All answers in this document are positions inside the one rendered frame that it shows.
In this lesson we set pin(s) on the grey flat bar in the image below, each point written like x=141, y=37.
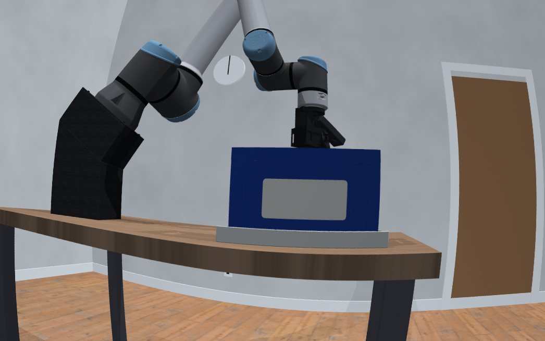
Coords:
x=302, y=238

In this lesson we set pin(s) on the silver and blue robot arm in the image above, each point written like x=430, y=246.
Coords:
x=156, y=75

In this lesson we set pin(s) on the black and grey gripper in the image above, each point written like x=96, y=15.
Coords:
x=313, y=135

